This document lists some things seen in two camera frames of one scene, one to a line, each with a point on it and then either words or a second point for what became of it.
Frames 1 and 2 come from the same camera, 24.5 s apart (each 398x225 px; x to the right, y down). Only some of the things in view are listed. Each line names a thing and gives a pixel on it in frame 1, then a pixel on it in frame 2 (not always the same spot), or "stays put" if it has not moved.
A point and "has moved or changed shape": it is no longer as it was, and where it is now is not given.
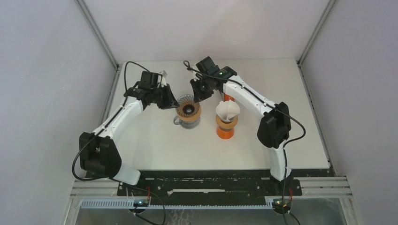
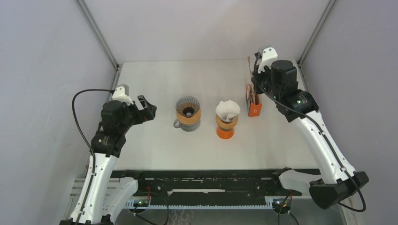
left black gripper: x=171 y=102 -> x=147 y=113
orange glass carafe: x=225 y=133 stays put
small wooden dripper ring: x=225 y=124 stays put
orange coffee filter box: x=227 y=98 has moved or changed shape
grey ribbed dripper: x=188 y=107 stays put
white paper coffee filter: x=226 y=110 stays put
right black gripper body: x=203 y=78 -> x=264 y=80
